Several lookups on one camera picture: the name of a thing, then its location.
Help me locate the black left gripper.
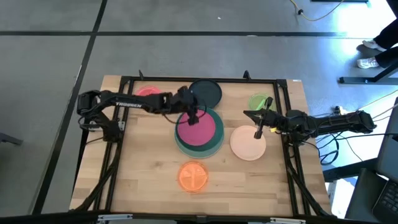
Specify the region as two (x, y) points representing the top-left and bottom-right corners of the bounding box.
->
(170, 86), (200, 126)

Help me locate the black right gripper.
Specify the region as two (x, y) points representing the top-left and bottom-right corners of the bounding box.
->
(243, 96), (289, 139)

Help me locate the small green translucent plate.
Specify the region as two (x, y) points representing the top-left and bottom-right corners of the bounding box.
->
(248, 92), (276, 112)

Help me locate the magenta plastic plate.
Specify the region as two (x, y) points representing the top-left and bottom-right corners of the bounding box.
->
(177, 108), (217, 147)

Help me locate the dark navy plastic plate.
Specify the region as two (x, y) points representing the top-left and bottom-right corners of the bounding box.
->
(188, 78), (223, 110)

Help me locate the large dark teal plate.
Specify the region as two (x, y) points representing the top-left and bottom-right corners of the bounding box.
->
(174, 106), (225, 153)

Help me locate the peach plastic plate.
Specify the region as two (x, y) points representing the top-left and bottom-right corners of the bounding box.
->
(229, 124), (267, 162)

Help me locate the large light green plate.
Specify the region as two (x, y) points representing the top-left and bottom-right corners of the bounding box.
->
(174, 136), (225, 160)

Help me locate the small red translucent plate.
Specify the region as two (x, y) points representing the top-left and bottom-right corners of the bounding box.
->
(135, 85), (163, 96)

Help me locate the small orange translucent plate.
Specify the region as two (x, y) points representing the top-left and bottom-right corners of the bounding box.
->
(177, 160), (210, 194)

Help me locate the black metal stand base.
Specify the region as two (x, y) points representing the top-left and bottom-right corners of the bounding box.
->
(338, 62), (398, 85)

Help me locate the person's white shoe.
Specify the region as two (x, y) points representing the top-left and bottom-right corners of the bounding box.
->
(362, 39), (387, 52)
(357, 57), (381, 70)

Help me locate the dark grey side table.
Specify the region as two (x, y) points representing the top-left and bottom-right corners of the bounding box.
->
(344, 167), (391, 222)

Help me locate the grey laptop lid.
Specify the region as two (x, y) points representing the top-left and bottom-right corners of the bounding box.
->
(375, 98), (398, 184)

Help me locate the person's leg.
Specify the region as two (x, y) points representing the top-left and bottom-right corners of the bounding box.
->
(374, 46), (398, 68)
(374, 0), (398, 50)

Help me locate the black laptop keyboard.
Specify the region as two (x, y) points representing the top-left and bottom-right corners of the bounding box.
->
(372, 179), (398, 224)

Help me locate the grey chair base leg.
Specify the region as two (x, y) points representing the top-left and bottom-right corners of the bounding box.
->
(0, 132), (24, 146)

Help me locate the black metal frame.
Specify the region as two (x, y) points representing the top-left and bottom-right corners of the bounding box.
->
(0, 70), (374, 224)

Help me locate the black cable loop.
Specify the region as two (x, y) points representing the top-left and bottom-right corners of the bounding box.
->
(319, 136), (341, 167)

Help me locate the silver metal bracket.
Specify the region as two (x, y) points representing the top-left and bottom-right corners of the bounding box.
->
(97, 213), (134, 222)
(269, 217), (307, 224)

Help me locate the yellow floor cable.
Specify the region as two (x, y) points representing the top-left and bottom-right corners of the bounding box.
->
(289, 0), (345, 22)

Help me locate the thin black cable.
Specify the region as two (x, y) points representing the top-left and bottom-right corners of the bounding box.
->
(357, 133), (398, 139)

